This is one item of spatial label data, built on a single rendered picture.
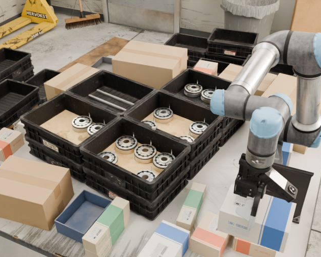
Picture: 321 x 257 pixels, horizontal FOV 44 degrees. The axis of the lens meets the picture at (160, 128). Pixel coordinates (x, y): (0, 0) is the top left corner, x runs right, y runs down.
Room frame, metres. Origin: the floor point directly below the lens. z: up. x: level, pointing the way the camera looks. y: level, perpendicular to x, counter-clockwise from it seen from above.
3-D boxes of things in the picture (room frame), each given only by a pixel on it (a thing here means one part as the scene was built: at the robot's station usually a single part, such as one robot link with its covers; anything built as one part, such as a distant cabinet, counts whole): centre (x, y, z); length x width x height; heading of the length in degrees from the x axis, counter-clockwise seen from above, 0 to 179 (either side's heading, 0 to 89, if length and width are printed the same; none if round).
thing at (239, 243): (1.01, -0.38, 0.74); 0.16 x 0.12 x 0.07; 67
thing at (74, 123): (1.64, 0.40, 0.86); 0.10 x 0.10 x 0.01
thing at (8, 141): (1.62, 0.81, 0.74); 0.16 x 0.12 x 0.07; 156
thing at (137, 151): (1.41, 0.07, 0.86); 0.10 x 0.10 x 0.01
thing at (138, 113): (1.60, -0.06, 0.87); 0.40 x 0.30 x 0.11; 54
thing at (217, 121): (1.60, -0.06, 0.92); 0.40 x 0.30 x 0.02; 54
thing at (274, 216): (0.81, -0.29, 1.10); 0.20 x 0.12 x 0.09; 65
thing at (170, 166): (1.35, 0.11, 0.92); 0.40 x 0.30 x 0.02; 54
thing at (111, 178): (1.35, 0.11, 0.87); 0.40 x 0.30 x 0.11; 54
